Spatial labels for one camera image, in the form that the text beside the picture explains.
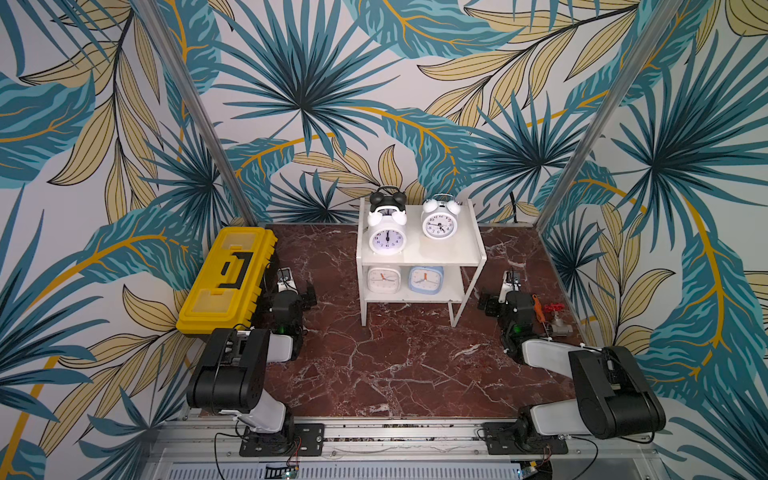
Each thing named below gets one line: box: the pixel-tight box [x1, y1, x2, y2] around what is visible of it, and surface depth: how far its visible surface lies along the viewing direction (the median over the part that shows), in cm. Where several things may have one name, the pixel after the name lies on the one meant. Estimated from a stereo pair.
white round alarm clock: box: [367, 205, 408, 256], surface depth 65 cm
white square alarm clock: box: [367, 267, 402, 294], surface depth 80 cm
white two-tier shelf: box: [357, 197, 487, 327], surface depth 78 cm
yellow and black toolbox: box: [176, 227, 279, 335], surface depth 84 cm
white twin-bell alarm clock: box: [421, 193, 462, 240], surface depth 69 cm
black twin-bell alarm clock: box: [369, 186, 407, 212], surface depth 69 cm
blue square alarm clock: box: [408, 266, 444, 295], surface depth 81 cm
